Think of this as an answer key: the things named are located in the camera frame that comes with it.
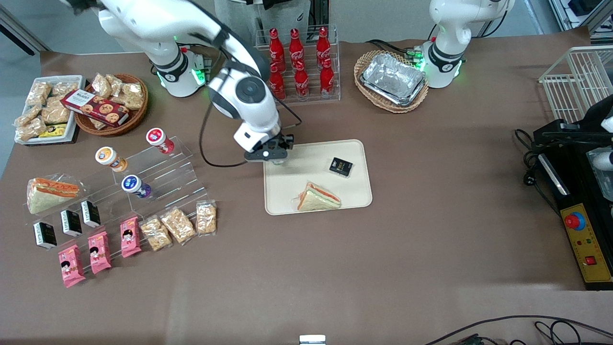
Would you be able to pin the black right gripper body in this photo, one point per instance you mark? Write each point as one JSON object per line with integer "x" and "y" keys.
{"x": 284, "y": 142}

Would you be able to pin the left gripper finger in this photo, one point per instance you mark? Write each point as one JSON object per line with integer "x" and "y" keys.
{"x": 565, "y": 139}
{"x": 550, "y": 129}

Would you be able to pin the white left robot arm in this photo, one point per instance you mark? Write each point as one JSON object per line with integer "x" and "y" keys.
{"x": 448, "y": 28}

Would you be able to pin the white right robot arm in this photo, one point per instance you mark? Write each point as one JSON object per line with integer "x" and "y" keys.
{"x": 249, "y": 91}

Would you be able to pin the beige serving tray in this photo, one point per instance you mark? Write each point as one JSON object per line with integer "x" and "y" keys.
{"x": 292, "y": 187}

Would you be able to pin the red gum bottle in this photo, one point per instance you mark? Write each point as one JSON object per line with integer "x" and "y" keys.
{"x": 159, "y": 140}

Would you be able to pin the aluminium foil tray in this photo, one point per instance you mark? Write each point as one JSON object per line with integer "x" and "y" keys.
{"x": 392, "y": 76}
{"x": 400, "y": 102}

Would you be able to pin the purple gum bottle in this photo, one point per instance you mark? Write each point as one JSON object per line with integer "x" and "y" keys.
{"x": 135, "y": 186}

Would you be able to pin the orange gum bottle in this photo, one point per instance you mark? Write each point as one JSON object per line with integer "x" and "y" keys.
{"x": 110, "y": 158}

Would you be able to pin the white rectangular snack tray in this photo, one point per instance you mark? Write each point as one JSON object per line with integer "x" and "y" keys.
{"x": 72, "y": 79}

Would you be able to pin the black control box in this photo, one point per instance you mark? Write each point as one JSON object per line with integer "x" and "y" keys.
{"x": 572, "y": 191}

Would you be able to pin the wrapped triangle sandwich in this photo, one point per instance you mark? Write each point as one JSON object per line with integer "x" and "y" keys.
{"x": 318, "y": 199}
{"x": 50, "y": 194}

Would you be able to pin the small black snack packet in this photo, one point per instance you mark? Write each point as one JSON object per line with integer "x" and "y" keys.
{"x": 341, "y": 167}

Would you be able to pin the clear acrylic bottle rack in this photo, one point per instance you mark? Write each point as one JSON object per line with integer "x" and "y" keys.
{"x": 310, "y": 98}

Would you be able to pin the red cola bottle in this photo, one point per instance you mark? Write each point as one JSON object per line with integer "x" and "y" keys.
{"x": 276, "y": 48}
{"x": 301, "y": 81}
{"x": 296, "y": 47}
{"x": 323, "y": 45}
{"x": 327, "y": 79}
{"x": 278, "y": 86}

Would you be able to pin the red emergency stop button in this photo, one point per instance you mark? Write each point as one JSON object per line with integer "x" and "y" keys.
{"x": 574, "y": 221}

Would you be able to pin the clear nut brittle packet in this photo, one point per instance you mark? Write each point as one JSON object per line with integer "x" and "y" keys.
{"x": 31, "y": 129}
{"x": 101, "y": 85}
{"x": 97, "y": 123}
{"x": 27, "y": 116}
{"x": 64, "y": 88}
{"x": 38, "y": 93}
{"x": 56, "y": 111}
{"x": 177, "y": 225}
{"x": 132, "y": 96}
{"x": 115, "y": 84}
{"x": 155, "y": 234}
{"x": 206, "y": 218}

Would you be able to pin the clear acrylic stepped stand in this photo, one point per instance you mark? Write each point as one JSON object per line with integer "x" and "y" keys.
{"x": 187, "y": 194}

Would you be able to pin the light wicker basket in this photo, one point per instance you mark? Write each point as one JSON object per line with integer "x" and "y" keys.
{"x": 368, "y": 96}

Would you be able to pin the dark brown wicker basket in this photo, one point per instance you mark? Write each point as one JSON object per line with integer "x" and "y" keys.
{"x": 136, "y": 117}

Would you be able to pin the pink snack packet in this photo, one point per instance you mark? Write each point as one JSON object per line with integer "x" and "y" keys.
{"x": 99, "y": 252}
{"x": 130, "y": 237}
{"x": 71, "y": 266}

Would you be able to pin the red cookie box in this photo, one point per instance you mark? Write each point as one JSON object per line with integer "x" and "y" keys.
{"x": 96, "y": 108}

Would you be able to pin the black and white box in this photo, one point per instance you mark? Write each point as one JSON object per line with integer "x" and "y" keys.
{"x": 91, "y": 213}
{"x": 45, "y": 235}
{"x": 71, "y": 223}

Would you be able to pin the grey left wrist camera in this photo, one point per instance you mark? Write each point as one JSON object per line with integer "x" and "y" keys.
{"x": 604, "y": 162}

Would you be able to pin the aluminium frame shelf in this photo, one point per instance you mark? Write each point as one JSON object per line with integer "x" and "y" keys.
{"x": 582, "y": 9}

